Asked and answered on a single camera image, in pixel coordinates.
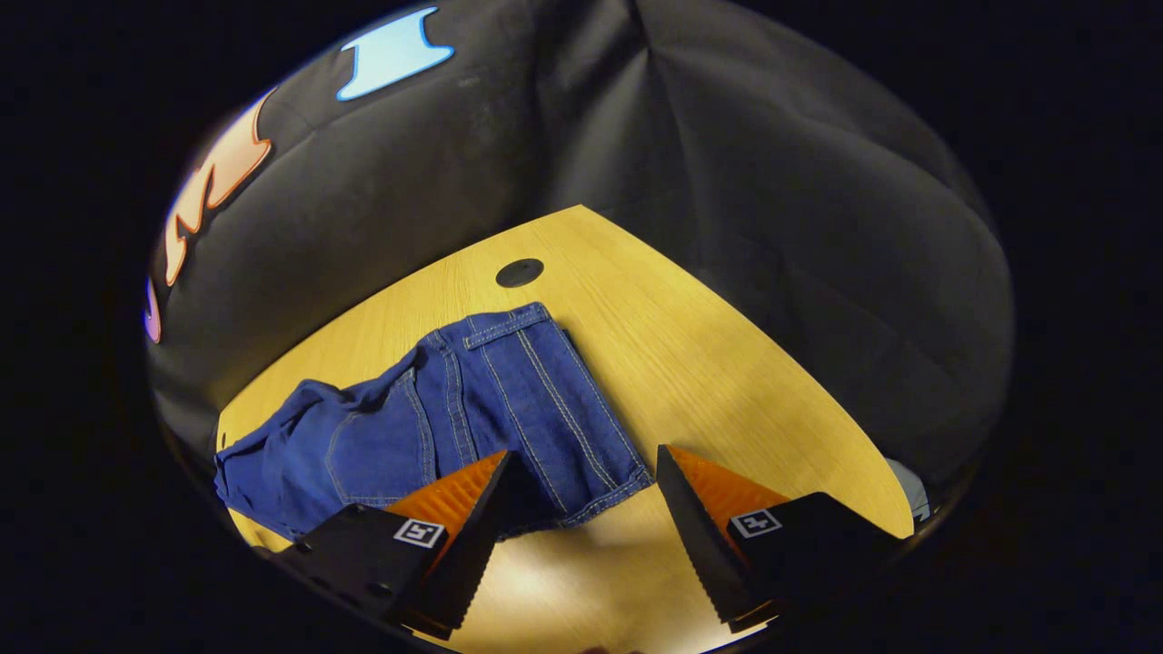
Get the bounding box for black backdrop cloth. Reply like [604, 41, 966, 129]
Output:
[144, 0, 1014, 491]

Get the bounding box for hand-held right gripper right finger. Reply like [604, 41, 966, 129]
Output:
[654, 443, 900, 635]

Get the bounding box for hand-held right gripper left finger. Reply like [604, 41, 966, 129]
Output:
[257, 450, 523, 641]

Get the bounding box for blue denim jeans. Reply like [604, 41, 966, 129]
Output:
[214, 302, 655, 543]

